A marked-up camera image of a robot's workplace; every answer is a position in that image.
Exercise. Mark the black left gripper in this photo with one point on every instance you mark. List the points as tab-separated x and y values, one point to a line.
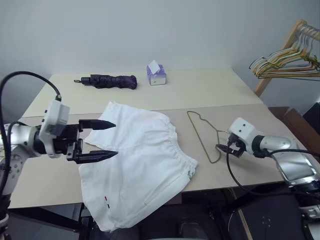
71	135

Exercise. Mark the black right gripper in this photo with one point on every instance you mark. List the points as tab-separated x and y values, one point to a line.
237	147

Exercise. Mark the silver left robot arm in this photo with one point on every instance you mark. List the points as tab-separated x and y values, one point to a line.
23	140

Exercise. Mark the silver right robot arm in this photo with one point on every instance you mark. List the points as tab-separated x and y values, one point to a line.
282	146

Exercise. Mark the white shorts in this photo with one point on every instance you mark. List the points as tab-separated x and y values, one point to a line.
140	155

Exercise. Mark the folded dark purple umbrella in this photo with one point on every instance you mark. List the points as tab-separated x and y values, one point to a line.
112	81

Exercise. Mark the thin wooden stick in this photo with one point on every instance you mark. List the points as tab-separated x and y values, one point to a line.
243	216

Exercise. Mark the brown wooden cabinet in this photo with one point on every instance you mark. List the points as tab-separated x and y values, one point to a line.
295	122

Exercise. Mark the black plate with dots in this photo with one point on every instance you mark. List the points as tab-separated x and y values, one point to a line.
267	220

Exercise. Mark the purple white tissue box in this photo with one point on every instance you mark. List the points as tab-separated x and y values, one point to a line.
157	75

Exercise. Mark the black box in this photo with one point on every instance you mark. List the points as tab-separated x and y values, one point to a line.
313	112

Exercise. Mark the bunch of hanging hangers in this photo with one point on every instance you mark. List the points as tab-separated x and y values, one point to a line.
277	65

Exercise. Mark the wooden clothes rack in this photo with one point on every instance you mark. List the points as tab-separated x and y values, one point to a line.
291	37

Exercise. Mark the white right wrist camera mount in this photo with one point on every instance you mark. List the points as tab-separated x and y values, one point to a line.
243	128

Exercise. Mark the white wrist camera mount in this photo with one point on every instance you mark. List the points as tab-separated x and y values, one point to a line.
56	116
243	128

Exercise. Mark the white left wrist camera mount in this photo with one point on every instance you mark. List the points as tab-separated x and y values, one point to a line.
56	116

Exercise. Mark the black table frame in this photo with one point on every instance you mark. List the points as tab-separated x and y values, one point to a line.
45	218

